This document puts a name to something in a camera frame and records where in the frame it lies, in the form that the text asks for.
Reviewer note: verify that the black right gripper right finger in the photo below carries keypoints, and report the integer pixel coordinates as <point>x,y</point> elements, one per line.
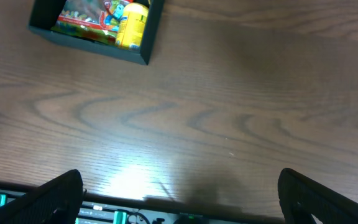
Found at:
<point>304,200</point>

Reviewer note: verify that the Haribo worms candy bag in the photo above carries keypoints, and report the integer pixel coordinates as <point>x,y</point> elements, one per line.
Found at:
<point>96,20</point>

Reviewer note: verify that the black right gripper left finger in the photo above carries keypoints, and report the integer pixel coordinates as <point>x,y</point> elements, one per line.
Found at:
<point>57,201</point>

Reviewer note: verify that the dark green open box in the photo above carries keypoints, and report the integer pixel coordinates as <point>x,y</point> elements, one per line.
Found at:
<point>45,13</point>

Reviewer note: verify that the yellow Mentos bottle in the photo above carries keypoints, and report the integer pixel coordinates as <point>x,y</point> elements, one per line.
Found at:
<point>132,26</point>

